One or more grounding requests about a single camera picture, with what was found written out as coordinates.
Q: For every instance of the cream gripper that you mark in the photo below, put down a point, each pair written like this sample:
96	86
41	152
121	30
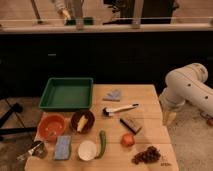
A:
169	114

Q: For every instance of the white black dish brush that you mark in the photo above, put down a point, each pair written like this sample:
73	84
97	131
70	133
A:
111	111

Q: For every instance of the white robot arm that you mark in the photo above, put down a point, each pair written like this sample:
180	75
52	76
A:
186	84

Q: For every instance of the green plastic tray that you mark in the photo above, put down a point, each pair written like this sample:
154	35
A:
67	94

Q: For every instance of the black grey eraser block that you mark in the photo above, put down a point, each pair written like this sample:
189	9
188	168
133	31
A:
131	124

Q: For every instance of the purple grape bunch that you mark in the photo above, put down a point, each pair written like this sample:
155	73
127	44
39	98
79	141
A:
150	155

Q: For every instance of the red tomato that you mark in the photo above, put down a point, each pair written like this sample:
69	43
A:
127	140

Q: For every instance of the grey blue folded cloth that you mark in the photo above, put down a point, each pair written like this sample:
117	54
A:
114	95

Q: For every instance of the green cucumber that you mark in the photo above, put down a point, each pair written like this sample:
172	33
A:
102	136

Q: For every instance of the yellow banana piece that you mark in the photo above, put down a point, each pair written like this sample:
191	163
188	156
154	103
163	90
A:
82	122

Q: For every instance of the dark brown bowl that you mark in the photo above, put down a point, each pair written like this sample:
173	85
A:
76	117

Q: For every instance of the white round lid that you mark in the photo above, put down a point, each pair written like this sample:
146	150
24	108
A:
87	150

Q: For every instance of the blue sponge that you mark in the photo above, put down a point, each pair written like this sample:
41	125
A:
62	148

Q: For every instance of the orange plastic bowl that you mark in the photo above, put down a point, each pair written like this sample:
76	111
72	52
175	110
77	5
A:
50	127

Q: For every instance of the green box on shelf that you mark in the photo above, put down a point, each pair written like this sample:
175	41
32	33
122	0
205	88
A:
84	21

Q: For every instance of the black tripod legs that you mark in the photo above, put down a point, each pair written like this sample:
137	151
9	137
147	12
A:
8	124

